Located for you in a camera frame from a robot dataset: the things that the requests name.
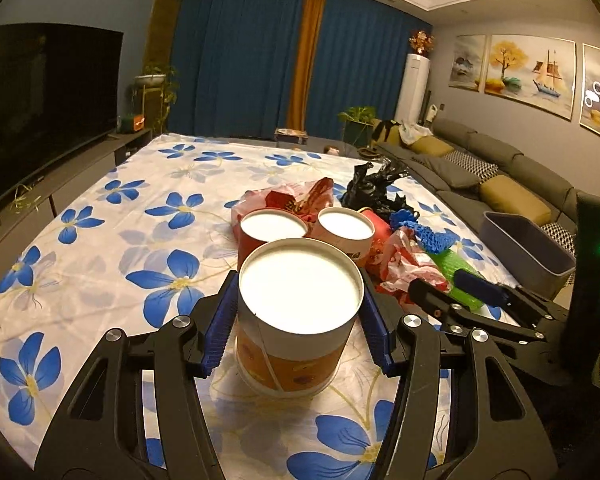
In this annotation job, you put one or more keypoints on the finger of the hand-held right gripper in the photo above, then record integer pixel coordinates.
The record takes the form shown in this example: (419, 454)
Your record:
(480, 286)
(432, 300)

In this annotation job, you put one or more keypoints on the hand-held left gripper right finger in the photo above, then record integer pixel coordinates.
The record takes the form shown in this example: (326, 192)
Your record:
(377, 331)

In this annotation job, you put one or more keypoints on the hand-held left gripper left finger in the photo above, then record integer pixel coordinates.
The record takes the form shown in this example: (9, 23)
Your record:
(222, 321)

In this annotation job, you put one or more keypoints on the green foam net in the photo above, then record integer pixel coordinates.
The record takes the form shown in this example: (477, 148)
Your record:
(452, 262)

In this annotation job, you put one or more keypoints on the grey plastic bin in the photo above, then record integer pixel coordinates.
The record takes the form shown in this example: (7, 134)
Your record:
(527, 247)

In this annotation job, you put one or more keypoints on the large orange paper cup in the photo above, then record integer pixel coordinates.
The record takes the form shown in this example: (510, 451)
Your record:
(300, 290)

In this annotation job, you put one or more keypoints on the red white plastic bag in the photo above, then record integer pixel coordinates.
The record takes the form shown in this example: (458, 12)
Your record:
(290, 200)

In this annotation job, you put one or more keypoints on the crumpled red white wrapper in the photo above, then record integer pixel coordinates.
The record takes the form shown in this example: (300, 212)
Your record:
(405, 265)

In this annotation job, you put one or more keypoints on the houndstooth cushion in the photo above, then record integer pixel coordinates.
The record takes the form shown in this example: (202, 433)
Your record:
(562, 237)

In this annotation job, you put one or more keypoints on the blue foam net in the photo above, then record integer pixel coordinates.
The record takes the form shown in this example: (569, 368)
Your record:
(422, 232)

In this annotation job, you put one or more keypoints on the large mustard cushion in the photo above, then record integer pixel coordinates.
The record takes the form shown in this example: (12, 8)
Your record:
(515, 199)

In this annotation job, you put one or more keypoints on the red paper noodle cup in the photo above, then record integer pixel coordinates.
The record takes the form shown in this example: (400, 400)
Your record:
(272, 227)

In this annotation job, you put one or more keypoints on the small orange paper cup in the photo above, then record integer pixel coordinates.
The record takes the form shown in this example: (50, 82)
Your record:
(344, 227)

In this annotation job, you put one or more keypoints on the grey cushion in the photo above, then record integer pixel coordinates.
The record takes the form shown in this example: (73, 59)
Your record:
(447, 170)

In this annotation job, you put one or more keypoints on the black white patterned cushion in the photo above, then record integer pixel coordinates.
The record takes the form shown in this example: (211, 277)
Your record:
(472, 165)

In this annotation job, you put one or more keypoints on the black plastic bag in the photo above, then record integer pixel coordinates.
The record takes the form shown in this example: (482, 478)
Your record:
(372, 185)

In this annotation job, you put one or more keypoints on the grey sofa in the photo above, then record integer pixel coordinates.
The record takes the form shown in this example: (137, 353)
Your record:
(510, 157)

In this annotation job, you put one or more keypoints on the blue floral tablecloth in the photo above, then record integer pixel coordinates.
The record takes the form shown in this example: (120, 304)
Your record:
(130, 220)

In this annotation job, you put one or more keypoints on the brown hat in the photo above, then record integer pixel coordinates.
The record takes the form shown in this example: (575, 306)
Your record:
(366, 151)

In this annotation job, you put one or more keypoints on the white cloth bag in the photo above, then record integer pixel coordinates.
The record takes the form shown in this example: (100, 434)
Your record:
(414, 132)

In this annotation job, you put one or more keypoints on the white bottle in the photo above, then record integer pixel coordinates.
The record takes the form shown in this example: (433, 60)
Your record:
(433, 112)

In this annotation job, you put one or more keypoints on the small doll head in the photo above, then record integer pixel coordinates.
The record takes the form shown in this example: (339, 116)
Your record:
(332, 150)

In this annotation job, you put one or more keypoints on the printed cardboard box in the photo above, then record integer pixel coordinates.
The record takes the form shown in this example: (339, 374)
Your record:
(291, 136)

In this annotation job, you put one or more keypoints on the green potted plant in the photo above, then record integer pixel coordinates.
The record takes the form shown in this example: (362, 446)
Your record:
(357, 115)

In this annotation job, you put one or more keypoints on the white standing air conditioner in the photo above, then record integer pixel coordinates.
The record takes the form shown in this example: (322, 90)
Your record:
(412, 87)

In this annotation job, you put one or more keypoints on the dark television cabinet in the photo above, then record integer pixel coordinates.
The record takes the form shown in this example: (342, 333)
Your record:
(70, 175)

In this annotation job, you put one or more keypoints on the sailboat tree painting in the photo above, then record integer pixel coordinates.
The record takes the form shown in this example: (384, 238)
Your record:
(530, 75)

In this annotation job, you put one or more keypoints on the small landscape painting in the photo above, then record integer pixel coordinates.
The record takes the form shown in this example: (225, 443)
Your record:
(467, 64)

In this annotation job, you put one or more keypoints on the yellow ribbon scraps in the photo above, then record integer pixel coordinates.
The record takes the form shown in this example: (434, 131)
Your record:
(25, 199)

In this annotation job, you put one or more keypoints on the blue curtain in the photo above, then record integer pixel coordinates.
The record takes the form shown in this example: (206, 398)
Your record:
(235, 60)
(365, 60)

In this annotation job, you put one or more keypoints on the red gold flower ornament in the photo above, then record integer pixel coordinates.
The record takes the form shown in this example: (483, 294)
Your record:
(421, 42)

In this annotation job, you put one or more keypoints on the trailing plant in white pot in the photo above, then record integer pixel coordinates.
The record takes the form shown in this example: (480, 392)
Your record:
(152, 80)

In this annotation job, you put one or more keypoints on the orange curtain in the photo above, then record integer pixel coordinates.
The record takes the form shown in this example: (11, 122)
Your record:
(306, 55)

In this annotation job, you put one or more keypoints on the black television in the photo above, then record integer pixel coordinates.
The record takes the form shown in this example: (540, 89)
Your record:
(45, 105)

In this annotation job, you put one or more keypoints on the brown wooden panel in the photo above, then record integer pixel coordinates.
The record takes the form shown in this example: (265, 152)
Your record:
(162, 35)

